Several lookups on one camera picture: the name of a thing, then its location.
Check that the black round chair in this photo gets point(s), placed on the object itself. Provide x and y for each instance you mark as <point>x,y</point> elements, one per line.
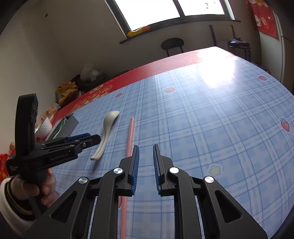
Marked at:
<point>172,43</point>

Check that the white refrigerator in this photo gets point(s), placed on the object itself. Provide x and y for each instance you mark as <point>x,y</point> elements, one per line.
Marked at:
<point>275,57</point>

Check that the red printed cloth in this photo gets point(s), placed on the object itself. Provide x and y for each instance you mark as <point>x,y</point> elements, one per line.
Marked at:
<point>264,18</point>

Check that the white dimpled bowl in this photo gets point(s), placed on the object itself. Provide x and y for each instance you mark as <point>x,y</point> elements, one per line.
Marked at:
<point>44,131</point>

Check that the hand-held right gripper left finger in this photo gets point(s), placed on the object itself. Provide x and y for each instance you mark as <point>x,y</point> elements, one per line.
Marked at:
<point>135,170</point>

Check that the pink chopstick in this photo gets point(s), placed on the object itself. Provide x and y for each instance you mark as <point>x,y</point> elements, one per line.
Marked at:
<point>131,135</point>

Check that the metal utensil tray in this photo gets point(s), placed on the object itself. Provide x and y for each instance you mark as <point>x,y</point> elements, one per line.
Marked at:
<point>70,126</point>

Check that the white plastic spoon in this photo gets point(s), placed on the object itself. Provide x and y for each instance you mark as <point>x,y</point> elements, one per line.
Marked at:
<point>108,124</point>

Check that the orange white snack packets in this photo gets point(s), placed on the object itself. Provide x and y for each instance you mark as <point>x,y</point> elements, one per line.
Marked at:
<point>49,111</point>

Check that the black bin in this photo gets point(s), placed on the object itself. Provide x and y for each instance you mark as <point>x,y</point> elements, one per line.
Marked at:
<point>91,85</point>

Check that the person's left forearm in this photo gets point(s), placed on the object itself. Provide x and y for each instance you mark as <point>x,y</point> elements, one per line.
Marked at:
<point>9,206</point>

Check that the person's left hand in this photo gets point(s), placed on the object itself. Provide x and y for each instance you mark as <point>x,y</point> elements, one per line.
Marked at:
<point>49,190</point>

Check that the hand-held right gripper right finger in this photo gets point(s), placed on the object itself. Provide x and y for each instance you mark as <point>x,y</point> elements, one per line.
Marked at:
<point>156,170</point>

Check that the black pressure cooker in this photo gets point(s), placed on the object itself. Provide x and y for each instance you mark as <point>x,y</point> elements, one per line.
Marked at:
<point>238,42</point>

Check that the yellow crumpled bag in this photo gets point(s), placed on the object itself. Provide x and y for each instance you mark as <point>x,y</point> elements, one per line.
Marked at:
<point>65,92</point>

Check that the yellow packet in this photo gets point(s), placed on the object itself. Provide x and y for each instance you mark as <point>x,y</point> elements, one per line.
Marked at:
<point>137,31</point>

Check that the red snack packets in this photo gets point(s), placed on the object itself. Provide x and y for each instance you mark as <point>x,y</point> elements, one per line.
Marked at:
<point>4,170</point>

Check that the white plastic bag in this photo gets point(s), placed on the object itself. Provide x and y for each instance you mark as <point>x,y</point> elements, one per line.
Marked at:
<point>88,72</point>

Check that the dark framed window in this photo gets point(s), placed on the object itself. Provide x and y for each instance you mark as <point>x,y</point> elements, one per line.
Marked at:
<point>147,11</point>

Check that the red printed tablecloth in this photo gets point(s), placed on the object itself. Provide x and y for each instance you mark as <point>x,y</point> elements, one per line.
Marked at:
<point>160,64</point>

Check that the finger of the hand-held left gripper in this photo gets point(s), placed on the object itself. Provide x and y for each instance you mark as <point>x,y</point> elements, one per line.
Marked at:
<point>91,140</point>
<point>78,137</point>

